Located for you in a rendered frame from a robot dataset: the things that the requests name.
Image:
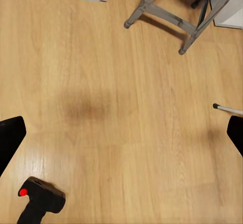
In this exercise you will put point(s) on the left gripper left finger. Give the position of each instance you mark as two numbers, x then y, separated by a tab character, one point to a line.
12	133

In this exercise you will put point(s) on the digital camera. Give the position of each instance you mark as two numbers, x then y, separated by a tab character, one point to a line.
42	199

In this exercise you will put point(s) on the taboret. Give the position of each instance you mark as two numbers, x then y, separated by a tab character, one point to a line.
194	31

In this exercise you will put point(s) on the camera tripod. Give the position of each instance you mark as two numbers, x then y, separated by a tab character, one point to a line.
216	106

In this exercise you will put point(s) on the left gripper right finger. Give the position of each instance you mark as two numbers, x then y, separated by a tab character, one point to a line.
235	132

